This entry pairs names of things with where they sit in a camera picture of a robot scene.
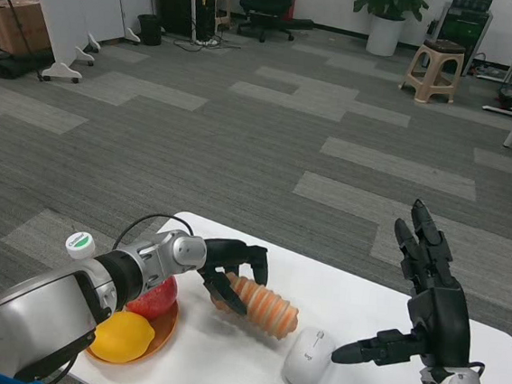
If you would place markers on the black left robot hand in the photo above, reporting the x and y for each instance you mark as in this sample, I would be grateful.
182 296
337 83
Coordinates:
232 249

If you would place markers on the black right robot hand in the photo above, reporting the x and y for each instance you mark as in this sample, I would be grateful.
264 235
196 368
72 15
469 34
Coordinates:
439 318

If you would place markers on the ridged tan bread loaf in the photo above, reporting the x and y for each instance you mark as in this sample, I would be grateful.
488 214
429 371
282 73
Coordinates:
271 311

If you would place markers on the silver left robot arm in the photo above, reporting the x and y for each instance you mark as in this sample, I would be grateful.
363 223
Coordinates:
69 292

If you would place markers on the red apple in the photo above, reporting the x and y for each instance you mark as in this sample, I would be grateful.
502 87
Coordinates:
157 300

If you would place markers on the orange round plate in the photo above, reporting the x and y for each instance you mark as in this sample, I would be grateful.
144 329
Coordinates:
163 333

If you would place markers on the white computer mouse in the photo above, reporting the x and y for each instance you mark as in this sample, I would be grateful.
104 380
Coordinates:
308 360

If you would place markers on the yellow lemon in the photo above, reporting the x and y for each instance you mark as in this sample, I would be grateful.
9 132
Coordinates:
121 338

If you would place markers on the clear bottle white green cap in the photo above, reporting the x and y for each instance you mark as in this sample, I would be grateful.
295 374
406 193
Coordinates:
80 244

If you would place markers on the white power strip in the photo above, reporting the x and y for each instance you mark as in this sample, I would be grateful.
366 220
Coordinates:
207 41

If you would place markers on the black trash bin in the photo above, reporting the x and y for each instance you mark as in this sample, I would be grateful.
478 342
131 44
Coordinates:
149 28

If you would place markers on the small beige stool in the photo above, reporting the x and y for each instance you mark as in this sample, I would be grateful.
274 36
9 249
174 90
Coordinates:
222 5

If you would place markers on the black office chair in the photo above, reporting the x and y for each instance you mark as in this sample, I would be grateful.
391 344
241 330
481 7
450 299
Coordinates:
269 2

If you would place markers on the black cabinet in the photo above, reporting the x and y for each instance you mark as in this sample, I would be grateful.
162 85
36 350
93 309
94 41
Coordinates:
179 3

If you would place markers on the beige plastic stool brown top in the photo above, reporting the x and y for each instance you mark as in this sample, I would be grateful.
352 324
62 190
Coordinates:
437 57

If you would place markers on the white plant pot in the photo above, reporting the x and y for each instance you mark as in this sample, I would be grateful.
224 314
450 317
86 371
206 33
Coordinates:
385 36

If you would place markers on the black bag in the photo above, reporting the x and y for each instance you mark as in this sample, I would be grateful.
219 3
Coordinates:
16 64

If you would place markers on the black device with green light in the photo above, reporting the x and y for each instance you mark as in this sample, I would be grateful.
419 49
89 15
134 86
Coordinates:
464 26

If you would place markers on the green potted plant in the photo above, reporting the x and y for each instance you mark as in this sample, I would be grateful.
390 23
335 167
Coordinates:
390 0

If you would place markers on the brown cardboard box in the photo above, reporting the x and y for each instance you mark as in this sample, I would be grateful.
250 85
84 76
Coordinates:
16 23

